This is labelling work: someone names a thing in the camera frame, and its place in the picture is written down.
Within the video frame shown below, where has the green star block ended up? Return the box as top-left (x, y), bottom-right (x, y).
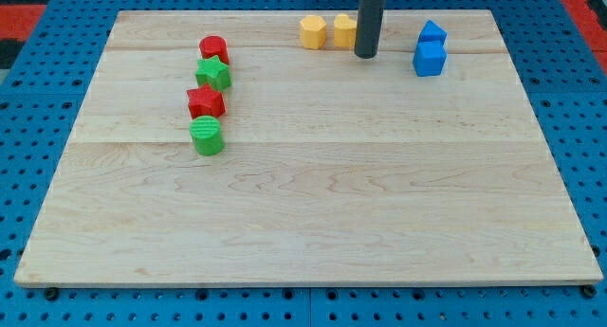
top-left (194, 56), bottom-right (231, 91)

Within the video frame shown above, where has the blue cube block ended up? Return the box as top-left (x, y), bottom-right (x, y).
top-left (413, 41), bottom-right (447, 77)

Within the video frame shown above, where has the dark grey cylindrical pointer rod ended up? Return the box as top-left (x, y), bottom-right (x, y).
top-left (354, 0), bottom-right (386, 59)

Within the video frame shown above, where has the blue pentagon block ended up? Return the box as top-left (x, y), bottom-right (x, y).
top-left (418, 20), bottom-right (448, 45)

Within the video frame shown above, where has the light wooden board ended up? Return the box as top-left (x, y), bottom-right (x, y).
top-left (14, 9), bottom-right (603, 288)

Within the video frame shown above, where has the yellow hexagon block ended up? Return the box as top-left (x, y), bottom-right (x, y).
top-left (300, 15), bottom-right (326, 50)

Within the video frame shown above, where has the yellow heart block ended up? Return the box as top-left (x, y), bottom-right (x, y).
top-left (333, 13), bottom-right (357, 48)

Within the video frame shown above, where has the red cylinder block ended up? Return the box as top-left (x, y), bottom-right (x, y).
top-left (199, 35), bottom-right (230, 64)

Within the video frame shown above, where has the green cylinder block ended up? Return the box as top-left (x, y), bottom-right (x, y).
top-left (190, 116), bottom-right (224, 156)

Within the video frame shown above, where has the red star block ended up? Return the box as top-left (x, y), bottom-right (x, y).
top-left (186, 83), bottom-right (226, 119)

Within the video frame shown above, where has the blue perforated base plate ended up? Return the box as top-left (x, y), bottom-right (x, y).
top-left (1, 0), bottom-right (606, 326)

